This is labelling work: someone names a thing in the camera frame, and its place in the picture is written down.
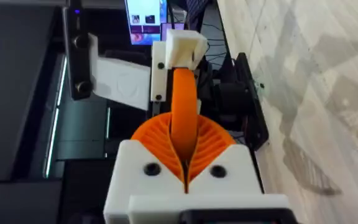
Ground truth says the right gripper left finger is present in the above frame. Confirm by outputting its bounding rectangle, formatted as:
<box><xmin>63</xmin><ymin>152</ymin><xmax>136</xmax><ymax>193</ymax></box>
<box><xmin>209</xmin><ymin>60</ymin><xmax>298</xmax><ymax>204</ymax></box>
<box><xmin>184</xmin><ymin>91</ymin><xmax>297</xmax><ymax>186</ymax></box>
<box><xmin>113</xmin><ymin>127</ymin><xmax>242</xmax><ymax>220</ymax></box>
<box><xmin>103</xmin><ymin>112</ymin><xmax>186</xmax><ymax>224</ymax></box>

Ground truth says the black left wrist plate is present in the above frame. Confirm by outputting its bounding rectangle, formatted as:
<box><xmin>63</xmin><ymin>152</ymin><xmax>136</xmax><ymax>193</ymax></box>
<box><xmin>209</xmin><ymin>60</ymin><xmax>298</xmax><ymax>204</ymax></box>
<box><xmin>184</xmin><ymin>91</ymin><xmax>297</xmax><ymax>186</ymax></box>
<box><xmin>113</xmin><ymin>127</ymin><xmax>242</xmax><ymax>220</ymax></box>
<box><xmin>62</xmin><ymin>5</ymin><xmax>94</xmax><ymax>101</ymax></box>

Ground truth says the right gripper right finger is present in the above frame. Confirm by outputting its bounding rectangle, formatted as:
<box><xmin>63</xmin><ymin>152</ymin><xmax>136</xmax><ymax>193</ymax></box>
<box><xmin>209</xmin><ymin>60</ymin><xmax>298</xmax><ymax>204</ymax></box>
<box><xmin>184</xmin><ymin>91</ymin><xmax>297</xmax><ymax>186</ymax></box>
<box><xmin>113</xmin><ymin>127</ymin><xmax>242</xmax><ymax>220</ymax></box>
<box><xmin>187</xmin><ymin>114</ymin><xmax>262</xmax><ymax>195</ymax></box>

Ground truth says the computer monitor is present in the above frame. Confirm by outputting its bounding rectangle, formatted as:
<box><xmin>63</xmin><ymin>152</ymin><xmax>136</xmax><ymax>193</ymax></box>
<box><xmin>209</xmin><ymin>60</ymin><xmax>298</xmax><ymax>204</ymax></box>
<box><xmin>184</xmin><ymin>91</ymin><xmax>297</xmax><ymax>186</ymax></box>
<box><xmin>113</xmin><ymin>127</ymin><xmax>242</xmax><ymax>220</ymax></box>
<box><xmin>124</xmin><ymin>0</ymin><xmax>186</xmax><ymax>46</ymax></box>

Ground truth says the orange ribbed wedge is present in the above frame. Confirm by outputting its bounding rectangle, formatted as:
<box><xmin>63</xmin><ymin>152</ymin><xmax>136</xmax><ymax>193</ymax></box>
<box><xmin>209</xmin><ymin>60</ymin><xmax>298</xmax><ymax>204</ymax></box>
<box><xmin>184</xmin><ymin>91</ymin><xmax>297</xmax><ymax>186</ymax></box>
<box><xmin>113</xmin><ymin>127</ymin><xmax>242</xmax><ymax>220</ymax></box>
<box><xmin>170</xmin><ymin>67</ymin><xmax>199</xmax><ymax>162</ymax></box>

